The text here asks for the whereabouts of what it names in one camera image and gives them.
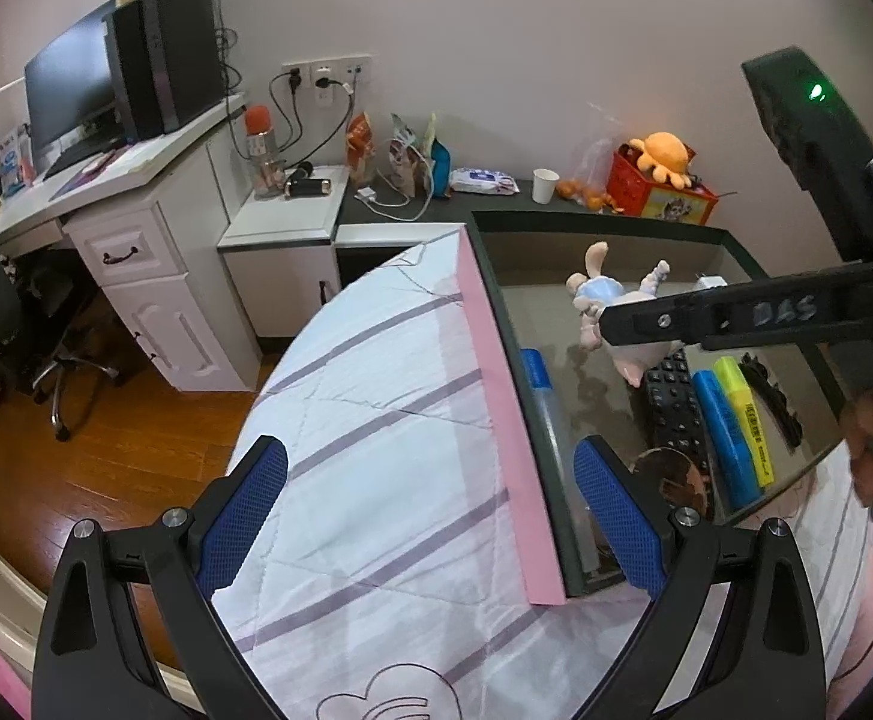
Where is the orange-capped clear bottle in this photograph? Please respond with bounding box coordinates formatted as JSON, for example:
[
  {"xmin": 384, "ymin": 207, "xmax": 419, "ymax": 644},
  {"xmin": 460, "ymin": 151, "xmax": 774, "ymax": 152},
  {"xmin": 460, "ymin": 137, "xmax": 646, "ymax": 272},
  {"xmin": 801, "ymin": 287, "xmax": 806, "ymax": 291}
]
[{"xmin": 245, "ymin": 105, "xmax": 287, "ymax": 201}]

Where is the blue highlighter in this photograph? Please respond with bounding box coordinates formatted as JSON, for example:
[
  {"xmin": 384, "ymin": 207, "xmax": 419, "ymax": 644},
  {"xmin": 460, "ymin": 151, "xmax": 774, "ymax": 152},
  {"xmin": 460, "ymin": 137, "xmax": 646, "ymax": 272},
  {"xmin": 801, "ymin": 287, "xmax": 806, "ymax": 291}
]
[{"xmin": 691, "ymin": 371, "xmax": 763, "ymax": 511}]

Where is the black-topped low cabinet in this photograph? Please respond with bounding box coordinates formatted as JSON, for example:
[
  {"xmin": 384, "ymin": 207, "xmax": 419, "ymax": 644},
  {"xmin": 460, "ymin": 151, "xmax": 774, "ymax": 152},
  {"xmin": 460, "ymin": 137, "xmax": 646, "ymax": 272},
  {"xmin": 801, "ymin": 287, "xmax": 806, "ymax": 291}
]
[{"xmin": 335, "ymin": 172, "xmax": 771, "ymax": 293}]

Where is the purple mouse pad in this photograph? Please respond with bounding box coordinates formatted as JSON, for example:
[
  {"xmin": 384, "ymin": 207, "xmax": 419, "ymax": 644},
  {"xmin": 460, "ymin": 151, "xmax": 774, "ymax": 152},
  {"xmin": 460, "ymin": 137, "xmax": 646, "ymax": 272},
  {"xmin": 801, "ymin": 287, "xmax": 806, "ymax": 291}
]
[{"xmin": 50, "ymin": 154, "xmax": 137, "ymax": 200}]

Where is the white snack bag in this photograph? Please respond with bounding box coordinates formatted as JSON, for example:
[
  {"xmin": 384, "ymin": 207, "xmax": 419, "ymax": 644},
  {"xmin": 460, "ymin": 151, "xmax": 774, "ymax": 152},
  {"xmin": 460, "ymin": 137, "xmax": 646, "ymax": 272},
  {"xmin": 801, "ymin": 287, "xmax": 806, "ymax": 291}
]
[{"xmin": 387, "ymin": 112, "xmax": 426, "ymax": 196}]

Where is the yellow highlighter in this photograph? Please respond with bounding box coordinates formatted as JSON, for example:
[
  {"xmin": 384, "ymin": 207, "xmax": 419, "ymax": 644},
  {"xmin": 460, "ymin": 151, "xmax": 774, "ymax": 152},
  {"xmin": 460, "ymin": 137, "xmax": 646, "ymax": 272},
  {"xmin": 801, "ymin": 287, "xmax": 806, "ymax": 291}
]
[{"xmin": 712, "ymin": 356, "xmax": 776, "ymax": 488}]

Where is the pink storage box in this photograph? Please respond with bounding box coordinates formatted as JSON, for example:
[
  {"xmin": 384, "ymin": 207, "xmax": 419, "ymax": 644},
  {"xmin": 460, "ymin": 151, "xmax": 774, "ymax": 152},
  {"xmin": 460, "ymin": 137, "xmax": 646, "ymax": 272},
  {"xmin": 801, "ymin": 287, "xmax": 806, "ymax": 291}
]
[{"xmin": 458, "ymin": 210, "xmax": 850, "ymax": 607}]

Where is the pink round compact mirror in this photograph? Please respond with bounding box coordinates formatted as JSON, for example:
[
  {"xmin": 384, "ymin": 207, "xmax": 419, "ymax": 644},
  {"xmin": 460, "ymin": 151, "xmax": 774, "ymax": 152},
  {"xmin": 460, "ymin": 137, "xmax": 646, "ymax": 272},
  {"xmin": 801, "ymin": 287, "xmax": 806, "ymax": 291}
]
[{"xmin": 593, "ymin": 446, "xmax": 716, "ymax": 541}]

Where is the white charger cable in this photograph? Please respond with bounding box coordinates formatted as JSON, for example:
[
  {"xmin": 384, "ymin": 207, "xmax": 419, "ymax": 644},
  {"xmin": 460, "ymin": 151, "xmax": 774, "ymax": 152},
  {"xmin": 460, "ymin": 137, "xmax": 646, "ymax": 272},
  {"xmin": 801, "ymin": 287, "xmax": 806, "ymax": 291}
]
[{"xmin": 353, "ymin": 165, "xmax": 437, "ymax": 222}]

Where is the white wall socket strip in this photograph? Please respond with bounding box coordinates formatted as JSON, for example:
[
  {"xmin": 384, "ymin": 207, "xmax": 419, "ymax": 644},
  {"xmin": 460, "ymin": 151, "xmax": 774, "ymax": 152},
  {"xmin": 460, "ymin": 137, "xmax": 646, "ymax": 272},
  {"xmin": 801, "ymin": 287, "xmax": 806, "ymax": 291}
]
[{"xmin": 282, "ymin": 55, "xmax": 373, "ymax": 110}]

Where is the black hair clip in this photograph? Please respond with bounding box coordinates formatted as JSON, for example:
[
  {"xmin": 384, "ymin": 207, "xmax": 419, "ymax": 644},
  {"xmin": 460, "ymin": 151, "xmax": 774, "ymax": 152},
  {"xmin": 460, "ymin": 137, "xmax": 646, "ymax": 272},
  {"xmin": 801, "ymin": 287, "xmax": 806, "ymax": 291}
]
[{"xmin": 738, "ymin": 352, "xmax": 805, "ymax": 445}]

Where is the clear bottle with blue cap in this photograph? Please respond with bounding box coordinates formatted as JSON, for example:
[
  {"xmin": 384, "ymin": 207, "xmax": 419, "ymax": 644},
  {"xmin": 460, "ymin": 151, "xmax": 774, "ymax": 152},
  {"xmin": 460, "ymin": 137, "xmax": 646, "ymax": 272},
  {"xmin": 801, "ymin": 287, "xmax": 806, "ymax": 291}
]
[{"xmin": 520, "ymin": 349, "xmax": 602, "ymax": 575}]

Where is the blue and white box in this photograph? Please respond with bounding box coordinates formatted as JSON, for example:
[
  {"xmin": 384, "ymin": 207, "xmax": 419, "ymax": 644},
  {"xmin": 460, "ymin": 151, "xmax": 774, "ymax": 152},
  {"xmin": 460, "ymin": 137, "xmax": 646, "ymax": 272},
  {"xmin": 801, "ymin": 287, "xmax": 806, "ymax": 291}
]
[{"xmin": 0, "ymin": 127, "xmax": 36, "ymax": 196}]

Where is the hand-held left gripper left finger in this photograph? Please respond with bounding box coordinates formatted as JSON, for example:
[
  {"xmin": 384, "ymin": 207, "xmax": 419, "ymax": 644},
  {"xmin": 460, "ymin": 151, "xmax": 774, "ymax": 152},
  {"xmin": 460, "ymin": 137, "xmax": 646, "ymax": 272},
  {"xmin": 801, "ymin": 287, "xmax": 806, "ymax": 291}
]
[{"xmin": 31, "ymin": 433, "xmax": 289, "ymax": 720}]

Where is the black power cable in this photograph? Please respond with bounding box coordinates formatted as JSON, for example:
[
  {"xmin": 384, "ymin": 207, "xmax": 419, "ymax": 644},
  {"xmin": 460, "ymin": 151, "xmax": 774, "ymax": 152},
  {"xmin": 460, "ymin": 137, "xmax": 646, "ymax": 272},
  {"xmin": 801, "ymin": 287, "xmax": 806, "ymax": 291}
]
[{"xmin": 267, "ymin": 71, "xmax": 310, "ymax": 158}]

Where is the red cartoon box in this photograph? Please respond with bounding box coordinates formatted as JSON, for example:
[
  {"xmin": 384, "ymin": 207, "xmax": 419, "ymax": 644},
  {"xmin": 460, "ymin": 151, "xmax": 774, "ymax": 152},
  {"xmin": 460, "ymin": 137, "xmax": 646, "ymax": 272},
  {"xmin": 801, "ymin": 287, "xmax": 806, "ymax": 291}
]
[{"xmin": 605, "ymin": 146, "xmax": 718, "ymax": 226}]

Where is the plastic bag of oranges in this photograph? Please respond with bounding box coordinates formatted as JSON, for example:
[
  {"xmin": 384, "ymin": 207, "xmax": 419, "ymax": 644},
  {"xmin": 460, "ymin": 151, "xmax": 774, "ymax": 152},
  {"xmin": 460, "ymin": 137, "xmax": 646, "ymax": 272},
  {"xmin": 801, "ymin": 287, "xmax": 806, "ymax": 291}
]
[{"xmin": 560, "ymin": 101, "xmax": 625, "ymax": 212}]

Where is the black computer monitor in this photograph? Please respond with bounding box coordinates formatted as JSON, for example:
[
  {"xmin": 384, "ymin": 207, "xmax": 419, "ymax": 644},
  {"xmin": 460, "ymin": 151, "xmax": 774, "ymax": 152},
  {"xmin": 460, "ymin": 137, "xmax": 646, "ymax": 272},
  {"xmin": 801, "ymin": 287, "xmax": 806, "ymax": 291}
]
[{"xmin": 23, "ymin": 11, "xmax": 126, "ymax": 158}]

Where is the black remote control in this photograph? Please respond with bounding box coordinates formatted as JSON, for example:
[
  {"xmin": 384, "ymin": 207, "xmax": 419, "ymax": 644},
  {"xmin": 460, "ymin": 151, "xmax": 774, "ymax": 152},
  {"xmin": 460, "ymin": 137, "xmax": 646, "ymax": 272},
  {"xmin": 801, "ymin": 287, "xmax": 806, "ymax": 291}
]
[{"xmin": 644, "ymin": 349, "xmax": 711, "ymax": 477}]

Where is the black computer tower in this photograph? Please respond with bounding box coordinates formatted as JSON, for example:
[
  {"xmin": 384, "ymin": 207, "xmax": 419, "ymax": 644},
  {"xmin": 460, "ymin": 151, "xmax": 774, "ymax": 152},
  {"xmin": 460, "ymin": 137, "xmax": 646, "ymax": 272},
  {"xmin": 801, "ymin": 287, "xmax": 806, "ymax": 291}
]
[{"xmin": 102, "ymin": 0, "xmax": 227, "ymax": 143}]

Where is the white nightstand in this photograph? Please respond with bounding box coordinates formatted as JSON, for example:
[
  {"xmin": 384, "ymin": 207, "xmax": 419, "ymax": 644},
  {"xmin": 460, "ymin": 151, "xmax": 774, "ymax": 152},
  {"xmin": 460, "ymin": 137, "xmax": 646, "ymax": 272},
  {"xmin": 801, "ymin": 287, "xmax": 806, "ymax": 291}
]
[{"xmin": 217, "ymin": 163, "xmax": 351, "ymax": 338}]

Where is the person's right hand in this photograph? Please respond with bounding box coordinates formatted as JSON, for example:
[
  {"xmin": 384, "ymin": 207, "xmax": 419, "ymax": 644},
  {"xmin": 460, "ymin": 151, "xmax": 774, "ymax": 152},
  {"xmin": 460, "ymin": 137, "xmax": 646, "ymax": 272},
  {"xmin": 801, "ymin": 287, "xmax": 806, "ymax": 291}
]
[{"xmin": 841, "ymin": 388, "xmax": 873, "ymax": 507}]

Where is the black keyboard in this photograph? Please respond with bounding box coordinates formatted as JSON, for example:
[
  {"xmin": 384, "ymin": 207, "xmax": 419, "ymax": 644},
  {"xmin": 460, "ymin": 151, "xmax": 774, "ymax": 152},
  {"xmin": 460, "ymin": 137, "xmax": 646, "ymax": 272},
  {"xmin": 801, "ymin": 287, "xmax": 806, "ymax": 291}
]
[{"xmin": 42, "ymin": 139, "xmax": 126, "ymax": 181}]

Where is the white computer desk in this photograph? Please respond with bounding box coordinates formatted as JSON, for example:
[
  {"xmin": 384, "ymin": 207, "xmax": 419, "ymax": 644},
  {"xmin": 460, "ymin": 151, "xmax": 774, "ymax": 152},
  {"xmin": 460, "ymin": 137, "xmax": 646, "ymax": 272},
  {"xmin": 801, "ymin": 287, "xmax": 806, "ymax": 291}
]
[{"xmin": 0, "ymin": 90, "xmax": 265, "ymax": 395}]

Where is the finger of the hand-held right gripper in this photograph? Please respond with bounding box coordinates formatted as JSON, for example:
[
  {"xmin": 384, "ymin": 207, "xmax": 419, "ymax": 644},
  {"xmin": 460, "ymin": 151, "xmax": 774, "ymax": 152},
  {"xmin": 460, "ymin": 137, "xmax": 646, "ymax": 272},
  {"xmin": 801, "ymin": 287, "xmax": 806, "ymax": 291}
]
[{"xmin": 597, "ymin": 261, "xmax": 866, "ymax": 352}]

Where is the blue snack bag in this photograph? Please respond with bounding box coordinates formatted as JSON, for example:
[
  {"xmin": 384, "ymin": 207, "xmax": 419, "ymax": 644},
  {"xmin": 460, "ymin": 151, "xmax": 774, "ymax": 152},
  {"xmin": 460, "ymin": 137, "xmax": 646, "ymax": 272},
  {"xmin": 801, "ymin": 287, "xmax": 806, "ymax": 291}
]
[{"xmin": 427, "ymin": 139, "xmax": 452, "ymax": 200}]

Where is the pink pig plush doll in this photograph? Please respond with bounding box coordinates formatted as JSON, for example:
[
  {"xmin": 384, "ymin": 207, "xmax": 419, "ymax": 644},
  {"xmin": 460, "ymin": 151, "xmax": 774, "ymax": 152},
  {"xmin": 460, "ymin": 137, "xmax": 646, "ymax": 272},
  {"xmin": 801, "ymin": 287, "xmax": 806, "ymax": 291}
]
[{"xmin": 565, "ymin": 241, "xmax": 673, "ymax": 387}]

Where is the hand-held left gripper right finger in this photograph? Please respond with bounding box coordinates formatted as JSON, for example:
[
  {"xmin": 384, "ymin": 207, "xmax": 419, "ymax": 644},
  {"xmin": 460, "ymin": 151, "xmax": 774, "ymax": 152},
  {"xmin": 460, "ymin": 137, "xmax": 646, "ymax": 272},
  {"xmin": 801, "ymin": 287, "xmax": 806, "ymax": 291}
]
[{"xmin": 572, "ymin": 435, "xmax": 827, "ymax": 720}]

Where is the orange octopus plush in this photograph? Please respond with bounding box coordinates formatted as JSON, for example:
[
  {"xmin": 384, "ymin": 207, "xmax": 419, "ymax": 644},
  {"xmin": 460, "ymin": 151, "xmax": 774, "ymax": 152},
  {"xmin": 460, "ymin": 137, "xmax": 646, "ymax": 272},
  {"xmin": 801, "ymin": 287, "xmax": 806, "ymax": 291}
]
[{"xmin": 627, "ymin": 131, "xmax": 696, "ymax": 190}]

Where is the wet wipes pack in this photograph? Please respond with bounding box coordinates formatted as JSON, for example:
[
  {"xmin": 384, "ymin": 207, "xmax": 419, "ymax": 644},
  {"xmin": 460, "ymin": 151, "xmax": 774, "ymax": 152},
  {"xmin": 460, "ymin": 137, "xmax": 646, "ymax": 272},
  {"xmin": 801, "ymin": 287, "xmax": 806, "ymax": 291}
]
[{"xmin": 449, "ymin": 169, "xmax": 520, "ymax": 196}]

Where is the black office chair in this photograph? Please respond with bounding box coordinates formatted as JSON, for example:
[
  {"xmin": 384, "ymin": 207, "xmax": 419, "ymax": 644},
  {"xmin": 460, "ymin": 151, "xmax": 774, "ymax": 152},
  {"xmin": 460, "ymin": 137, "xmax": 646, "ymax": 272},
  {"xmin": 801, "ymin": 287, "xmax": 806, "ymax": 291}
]
[{"xmin": 0, "ymin": 247, "xmax": 122, "ymax": 442}]

